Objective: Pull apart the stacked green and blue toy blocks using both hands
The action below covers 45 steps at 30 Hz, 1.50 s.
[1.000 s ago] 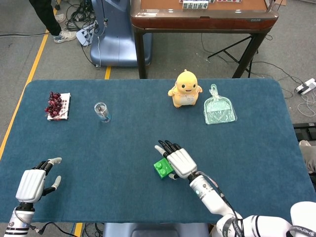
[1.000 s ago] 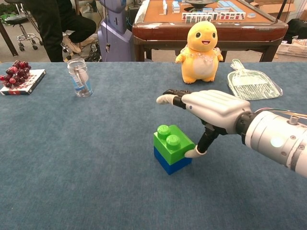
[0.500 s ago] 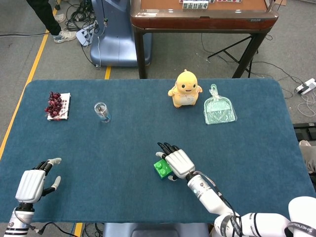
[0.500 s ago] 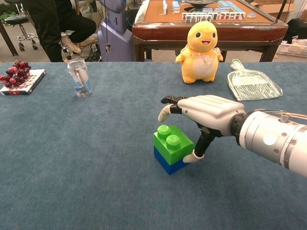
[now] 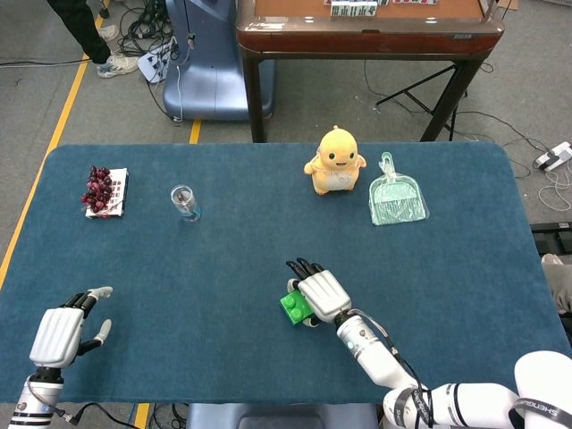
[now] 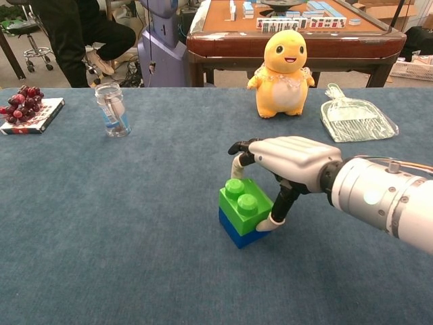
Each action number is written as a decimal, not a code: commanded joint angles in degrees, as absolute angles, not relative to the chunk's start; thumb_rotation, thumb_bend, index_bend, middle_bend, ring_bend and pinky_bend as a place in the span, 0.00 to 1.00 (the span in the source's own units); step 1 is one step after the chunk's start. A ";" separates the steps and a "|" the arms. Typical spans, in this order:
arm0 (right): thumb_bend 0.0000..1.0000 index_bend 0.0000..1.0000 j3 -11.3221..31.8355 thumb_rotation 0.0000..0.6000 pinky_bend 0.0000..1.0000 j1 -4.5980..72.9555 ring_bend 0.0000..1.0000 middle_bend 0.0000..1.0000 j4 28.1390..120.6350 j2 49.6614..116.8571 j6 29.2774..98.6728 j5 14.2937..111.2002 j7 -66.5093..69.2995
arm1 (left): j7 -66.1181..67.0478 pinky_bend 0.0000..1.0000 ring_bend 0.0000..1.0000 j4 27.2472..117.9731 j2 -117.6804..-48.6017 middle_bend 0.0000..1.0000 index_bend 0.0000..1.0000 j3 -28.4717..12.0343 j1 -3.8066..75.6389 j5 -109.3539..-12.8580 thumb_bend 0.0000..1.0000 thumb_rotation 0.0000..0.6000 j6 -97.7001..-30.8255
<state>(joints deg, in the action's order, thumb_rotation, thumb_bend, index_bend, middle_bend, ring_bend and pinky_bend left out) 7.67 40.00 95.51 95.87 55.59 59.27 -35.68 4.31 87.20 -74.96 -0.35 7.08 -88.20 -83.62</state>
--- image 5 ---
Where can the clear drinking glass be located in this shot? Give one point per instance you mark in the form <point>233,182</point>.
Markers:
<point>184,203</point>

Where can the yellow duck plush toy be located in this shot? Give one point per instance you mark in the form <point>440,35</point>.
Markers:
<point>335,165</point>

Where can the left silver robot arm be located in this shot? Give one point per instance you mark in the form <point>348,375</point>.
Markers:
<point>33,397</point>

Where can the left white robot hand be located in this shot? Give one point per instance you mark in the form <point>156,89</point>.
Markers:
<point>58,335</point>

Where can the white sneaker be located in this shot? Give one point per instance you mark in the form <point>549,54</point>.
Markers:
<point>108,32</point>
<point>118,65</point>

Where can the blue tablecloth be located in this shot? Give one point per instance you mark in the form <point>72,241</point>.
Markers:
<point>223,250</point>

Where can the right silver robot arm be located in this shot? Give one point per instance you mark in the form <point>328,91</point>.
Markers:
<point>380,362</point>

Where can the brown mahjong table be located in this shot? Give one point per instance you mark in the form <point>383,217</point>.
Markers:
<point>357,44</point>

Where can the blue-grey robot torso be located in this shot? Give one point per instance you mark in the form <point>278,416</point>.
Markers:
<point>281,418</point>

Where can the white power strip with plugs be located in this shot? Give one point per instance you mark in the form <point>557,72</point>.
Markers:
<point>556,156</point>

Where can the cardboard box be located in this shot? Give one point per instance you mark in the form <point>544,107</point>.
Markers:
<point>509,3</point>

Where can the black floor equipment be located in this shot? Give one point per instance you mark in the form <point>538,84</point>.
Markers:
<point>554,239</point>

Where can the green dustpan set in bag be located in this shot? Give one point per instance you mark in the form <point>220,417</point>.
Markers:
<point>395,201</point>

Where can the red grape bunch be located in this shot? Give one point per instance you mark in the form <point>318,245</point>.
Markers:
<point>98,187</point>

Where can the mahjong tile row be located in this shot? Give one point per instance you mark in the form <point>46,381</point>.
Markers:
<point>353,9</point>

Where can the beige trouser knee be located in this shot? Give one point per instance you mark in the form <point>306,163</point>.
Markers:
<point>561,286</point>

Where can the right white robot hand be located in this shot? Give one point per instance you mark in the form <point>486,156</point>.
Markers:
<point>324,292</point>

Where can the person in black trousers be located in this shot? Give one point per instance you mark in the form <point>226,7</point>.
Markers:
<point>82,31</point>

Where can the blue machine base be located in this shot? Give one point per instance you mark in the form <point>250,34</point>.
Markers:
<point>210,67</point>

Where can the green toy brick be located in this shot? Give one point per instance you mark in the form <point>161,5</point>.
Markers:
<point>292,308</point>

